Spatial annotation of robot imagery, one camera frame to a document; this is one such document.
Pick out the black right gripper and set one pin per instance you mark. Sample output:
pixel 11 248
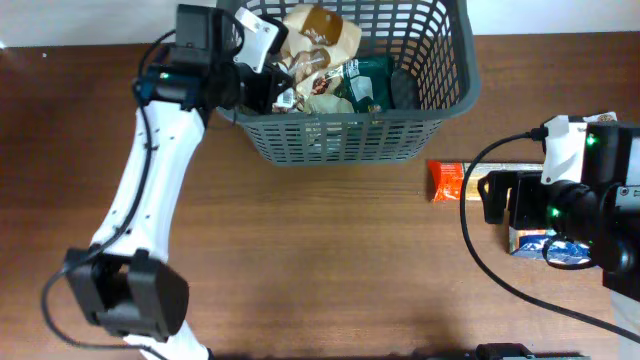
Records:
pixel 522 185

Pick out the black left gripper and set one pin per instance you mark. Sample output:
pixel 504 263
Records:
pixel 270 81

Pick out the orange biscuit packet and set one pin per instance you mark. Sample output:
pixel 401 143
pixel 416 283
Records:
pixel 447 177

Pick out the beige brown snack pouch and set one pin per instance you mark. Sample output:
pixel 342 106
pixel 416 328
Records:
pixel 319 43

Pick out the green coffee bean bag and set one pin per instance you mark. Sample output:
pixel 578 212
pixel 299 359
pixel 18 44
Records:
pixel 360 85

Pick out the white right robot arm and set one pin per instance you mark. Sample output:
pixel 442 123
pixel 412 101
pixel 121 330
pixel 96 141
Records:
pixel 587 195

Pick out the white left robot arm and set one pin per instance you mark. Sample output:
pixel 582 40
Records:
pixel 213 58

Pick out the beige cookie packet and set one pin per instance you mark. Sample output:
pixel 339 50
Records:
pixel 603 117

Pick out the black device at table edge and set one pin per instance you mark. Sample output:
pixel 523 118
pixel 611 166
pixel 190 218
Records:
pixel 513 351

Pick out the grey plastic lattice basket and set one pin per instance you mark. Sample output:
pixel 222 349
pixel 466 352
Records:
pixel 435 77

